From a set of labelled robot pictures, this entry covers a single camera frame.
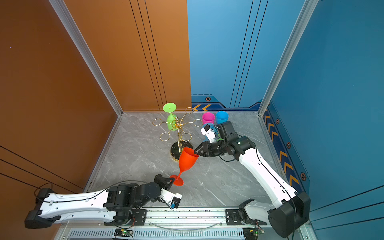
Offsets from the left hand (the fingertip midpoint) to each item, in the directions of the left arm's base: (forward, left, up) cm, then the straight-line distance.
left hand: (172, 174), depth 70 cm
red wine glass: (+4, -7, +7) cm, 11 cm away
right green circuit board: (-21, -38, -18) cm, 47 cm away
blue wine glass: (+42, -28, -4) cm, 50 cm away
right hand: (+8, -11, +7) cm, 15 cm away
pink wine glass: (+40, -18, -3) cm, 45 cm away
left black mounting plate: (-15, +18, -17) cm, 29 cm away
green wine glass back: (+33, +3, +13) cm, 35 cm away
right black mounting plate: (-15, -30, -16) cm, 36 cm away
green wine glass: (+11, -20, +16) cm, 28 cm away
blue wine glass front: (+15, -19, +17) cm, 29 cm away
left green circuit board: (-21, +23, -19) cm, 37 cm away
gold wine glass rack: (+23, +1, -12) cm, 26 cm away
